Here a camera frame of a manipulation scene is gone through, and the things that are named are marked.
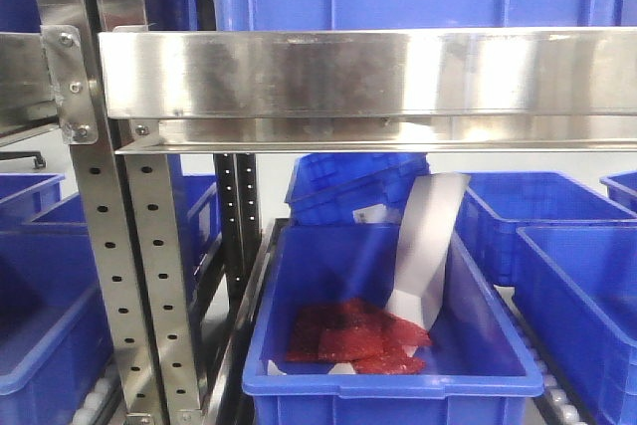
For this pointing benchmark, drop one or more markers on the right steel shelf beam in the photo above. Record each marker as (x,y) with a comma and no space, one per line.
(497,89)

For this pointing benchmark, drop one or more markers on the steel shelf beam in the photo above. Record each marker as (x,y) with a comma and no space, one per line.
(497,89)
(49,80)

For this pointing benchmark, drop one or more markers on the left steel shelf beam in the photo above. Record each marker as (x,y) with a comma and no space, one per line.
(49,80)

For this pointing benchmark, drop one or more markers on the tilted blue bin behind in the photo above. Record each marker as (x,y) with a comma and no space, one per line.
(352,187)

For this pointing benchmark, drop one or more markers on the white paper sheet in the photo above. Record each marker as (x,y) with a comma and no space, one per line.
(400,270)

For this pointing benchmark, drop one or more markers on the blue bin back left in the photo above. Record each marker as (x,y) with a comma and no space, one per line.
(203,216)

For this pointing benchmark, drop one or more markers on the red packets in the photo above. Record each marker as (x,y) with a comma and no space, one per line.
(360,334)

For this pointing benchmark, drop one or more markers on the blue bin back right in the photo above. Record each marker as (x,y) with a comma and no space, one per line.
(497,204)

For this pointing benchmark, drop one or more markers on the blue bin with red packets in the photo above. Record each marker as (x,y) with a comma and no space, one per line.
(478,370)

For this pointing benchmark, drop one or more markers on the blue bin front right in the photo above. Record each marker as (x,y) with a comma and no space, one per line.
(576,288)

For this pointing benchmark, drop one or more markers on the right steel perforated upright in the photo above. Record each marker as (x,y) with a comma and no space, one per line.
(157,202)

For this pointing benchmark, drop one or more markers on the steel perforated upright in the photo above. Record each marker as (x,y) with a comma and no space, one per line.
(157,202)
(100,179)

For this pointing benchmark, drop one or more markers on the left steel perforated upright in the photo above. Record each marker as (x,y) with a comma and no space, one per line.
(100,179)

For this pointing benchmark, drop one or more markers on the blue bin far left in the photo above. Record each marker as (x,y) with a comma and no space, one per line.
(24,195)

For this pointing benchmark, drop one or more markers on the blue bin front left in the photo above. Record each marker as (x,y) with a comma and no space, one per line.
(55,340)

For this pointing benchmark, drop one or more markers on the blue bin far right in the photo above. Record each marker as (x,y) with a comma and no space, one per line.
(621,188)

